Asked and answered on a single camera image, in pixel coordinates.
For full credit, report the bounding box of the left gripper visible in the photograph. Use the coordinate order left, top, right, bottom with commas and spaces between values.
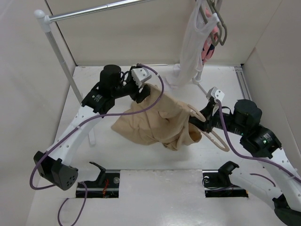
112, 68, 151, 102

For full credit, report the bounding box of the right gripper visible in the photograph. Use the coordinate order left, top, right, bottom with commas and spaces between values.
187, 101, 247, 136

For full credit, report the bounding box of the wooden clothes hanger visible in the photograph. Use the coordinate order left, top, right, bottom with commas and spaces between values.
187, 104, 230, 152

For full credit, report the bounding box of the beige t shirt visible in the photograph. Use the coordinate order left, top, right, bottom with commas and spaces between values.
111, 93, 204, 151

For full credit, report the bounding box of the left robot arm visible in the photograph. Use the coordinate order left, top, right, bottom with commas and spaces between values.
30, 64, 158, 191

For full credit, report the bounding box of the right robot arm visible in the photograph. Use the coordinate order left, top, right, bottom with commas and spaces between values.
189, 97, 301, 226

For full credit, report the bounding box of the grey clothes hanger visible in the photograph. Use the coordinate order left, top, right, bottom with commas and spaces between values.
207, 0, 228, 47

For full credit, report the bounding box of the white tank top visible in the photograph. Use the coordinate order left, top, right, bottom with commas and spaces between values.
165, 0, 220, 89

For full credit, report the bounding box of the pink patterned garment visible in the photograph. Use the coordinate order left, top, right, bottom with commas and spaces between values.
200, 7, 219, 65

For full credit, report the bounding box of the white clothes rack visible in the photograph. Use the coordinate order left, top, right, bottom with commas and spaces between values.
34, 0, 226, 146

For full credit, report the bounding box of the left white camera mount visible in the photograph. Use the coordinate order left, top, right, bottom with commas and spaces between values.
131, 68, 152, 88

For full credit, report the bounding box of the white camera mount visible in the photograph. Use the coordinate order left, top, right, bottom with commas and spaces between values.
131, 68, 152, 88
206, 87, 225, 102

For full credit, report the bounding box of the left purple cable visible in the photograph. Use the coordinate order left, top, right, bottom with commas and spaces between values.
29, 63, 165, 226

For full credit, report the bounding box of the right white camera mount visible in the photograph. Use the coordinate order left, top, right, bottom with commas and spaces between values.
206, 87, 225, 102

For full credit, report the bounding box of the aluminium rail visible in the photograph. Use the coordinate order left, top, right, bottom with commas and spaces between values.
234, 65, 268, 144

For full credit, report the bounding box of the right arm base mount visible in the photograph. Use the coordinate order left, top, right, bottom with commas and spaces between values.
202, 170, 249, 198

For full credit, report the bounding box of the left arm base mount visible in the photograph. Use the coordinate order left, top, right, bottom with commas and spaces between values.
84, 170, 120, 199

